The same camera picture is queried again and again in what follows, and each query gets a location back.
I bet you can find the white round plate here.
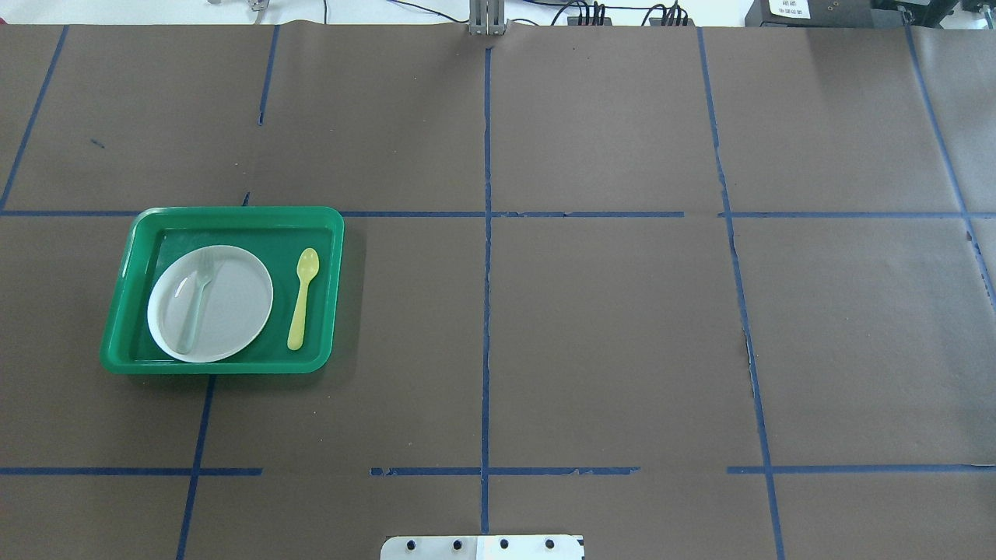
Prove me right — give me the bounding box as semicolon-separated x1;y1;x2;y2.
146;245;274;364

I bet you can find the grey aluminium post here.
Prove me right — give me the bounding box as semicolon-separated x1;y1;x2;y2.
468;0;508;36

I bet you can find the black power strip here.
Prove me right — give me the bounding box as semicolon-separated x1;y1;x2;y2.
641;1;694;27
557;1;611;27

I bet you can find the green plastic tray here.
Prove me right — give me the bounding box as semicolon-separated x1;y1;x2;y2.
100;206;345;375

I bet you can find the black power strip right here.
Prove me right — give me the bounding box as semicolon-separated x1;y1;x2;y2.
641;1;694;27

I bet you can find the yellow plastic spoon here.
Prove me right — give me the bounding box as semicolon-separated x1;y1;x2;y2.
286;247;320;351

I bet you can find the black power strip left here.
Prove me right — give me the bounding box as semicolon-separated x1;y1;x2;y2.
557;1;611;27

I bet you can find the silver metal mounting plate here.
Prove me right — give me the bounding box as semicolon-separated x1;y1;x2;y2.
380;534;586;559

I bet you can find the black box with label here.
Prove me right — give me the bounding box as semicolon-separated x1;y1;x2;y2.
744;1;874;29

